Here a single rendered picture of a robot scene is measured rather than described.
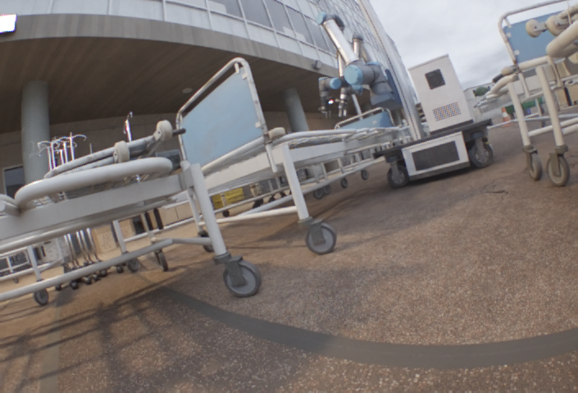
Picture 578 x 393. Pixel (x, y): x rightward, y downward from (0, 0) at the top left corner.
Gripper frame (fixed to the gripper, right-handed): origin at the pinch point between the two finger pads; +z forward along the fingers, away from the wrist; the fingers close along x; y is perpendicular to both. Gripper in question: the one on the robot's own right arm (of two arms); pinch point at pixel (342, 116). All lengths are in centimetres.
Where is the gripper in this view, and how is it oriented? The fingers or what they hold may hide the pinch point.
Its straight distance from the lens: 258.0
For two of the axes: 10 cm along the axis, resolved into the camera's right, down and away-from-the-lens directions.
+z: -1.3, 9.9, 1.1
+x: 5.1, -0.3, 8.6
